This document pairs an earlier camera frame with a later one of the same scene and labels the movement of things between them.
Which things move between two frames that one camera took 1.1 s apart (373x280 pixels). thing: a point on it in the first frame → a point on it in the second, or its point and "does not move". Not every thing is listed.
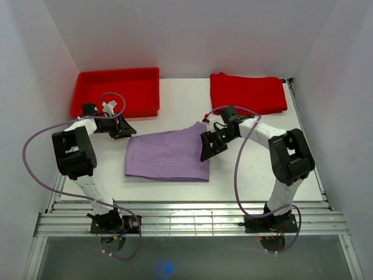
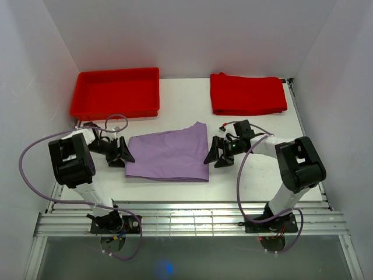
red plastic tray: [136, 91] does not move
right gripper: [207, 151] → [214, 154]
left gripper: [123, 126] → [122, 152]
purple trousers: [174, 154] does not move
